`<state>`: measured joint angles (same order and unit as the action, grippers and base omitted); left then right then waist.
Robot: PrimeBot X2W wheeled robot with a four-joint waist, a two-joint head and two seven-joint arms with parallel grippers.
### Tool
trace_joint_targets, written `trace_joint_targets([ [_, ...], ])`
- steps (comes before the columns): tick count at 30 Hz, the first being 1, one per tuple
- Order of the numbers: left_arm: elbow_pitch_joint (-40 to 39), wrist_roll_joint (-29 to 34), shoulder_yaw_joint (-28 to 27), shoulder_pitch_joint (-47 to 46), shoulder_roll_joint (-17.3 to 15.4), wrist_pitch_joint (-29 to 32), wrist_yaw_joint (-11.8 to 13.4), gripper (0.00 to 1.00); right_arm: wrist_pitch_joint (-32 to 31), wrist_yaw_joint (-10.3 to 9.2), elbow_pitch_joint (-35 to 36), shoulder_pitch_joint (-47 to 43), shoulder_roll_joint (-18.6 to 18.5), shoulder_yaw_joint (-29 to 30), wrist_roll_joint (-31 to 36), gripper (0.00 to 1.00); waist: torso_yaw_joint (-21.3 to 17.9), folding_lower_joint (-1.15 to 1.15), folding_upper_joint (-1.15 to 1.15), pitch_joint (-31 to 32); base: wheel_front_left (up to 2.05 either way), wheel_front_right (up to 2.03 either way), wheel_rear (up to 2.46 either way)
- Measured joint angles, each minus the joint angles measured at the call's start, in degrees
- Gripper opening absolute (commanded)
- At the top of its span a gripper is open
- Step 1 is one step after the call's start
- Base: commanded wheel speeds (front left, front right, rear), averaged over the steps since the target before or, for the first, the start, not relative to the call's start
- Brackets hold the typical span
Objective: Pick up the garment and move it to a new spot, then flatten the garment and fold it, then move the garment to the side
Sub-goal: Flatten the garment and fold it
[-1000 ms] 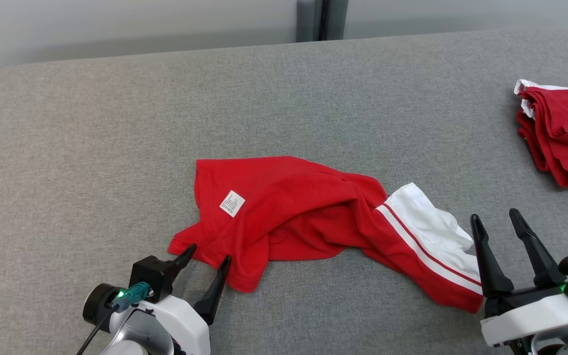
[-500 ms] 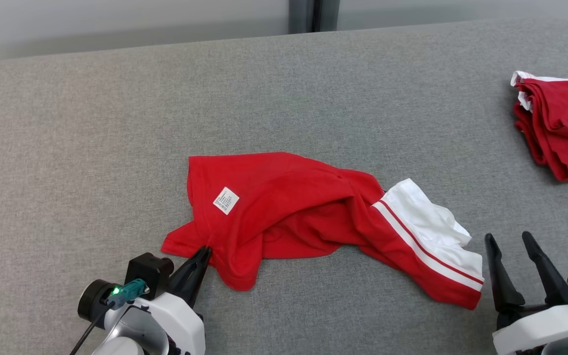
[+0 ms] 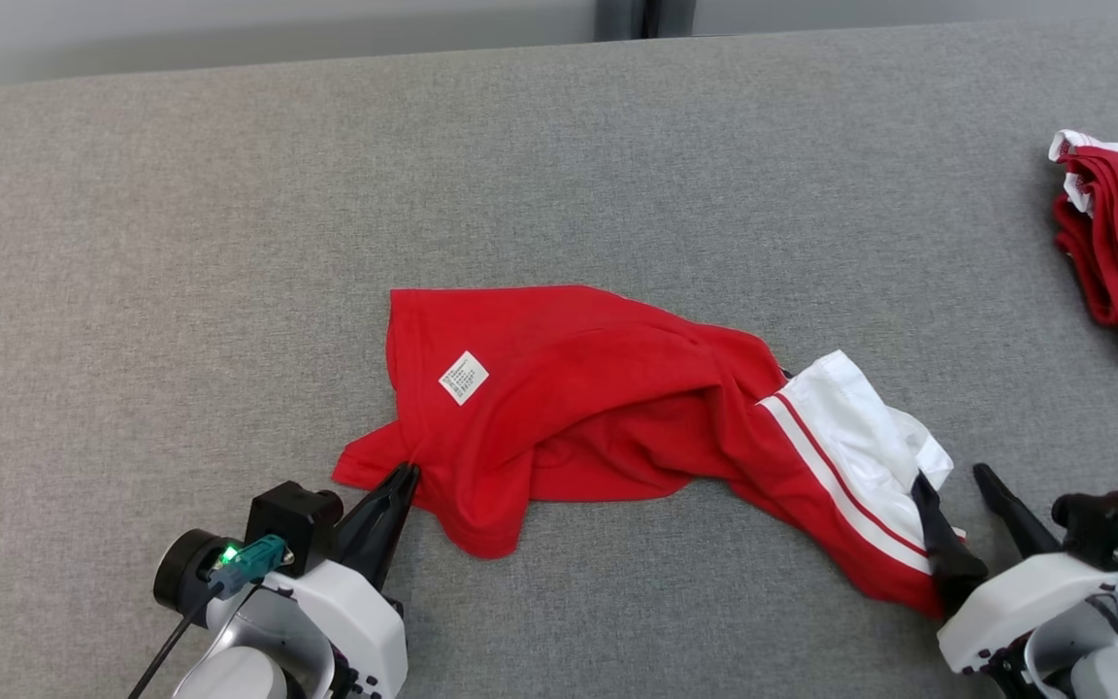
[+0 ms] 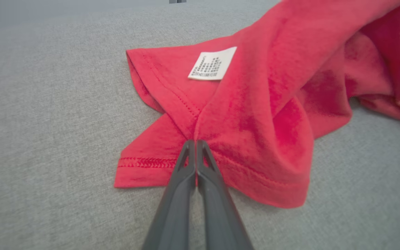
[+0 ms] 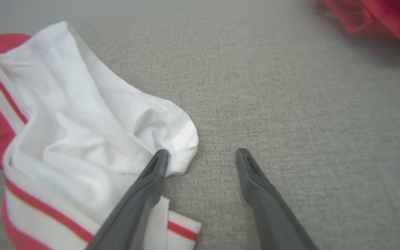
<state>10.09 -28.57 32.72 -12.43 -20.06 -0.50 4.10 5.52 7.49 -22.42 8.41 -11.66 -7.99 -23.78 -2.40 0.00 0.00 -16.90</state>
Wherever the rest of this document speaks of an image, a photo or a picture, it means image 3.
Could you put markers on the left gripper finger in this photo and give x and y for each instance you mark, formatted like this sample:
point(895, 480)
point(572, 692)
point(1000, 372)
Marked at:
point(394, 529)
point(365, 534)

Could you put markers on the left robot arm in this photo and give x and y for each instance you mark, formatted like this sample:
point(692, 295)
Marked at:
point(229, 675)

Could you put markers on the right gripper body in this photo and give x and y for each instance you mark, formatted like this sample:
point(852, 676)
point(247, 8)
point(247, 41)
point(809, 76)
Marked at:
point(1015, 602)

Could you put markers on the red shirt white sleeves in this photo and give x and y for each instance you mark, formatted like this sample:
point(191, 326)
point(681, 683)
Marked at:
point(569, 408)

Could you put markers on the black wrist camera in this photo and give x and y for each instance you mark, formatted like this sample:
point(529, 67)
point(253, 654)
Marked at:
point(1102, 524)
point(287, 519)

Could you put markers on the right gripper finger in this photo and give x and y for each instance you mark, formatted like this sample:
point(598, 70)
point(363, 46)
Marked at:
point(1020, 529)
point(952, 568)

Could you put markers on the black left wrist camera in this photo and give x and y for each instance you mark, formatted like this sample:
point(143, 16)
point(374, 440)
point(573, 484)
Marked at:
point(287, 519)

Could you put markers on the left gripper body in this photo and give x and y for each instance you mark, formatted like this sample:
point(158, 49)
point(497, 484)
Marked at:
point(355, 621)

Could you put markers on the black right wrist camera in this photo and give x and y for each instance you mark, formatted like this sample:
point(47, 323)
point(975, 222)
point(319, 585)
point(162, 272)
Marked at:
point(1102, 524)

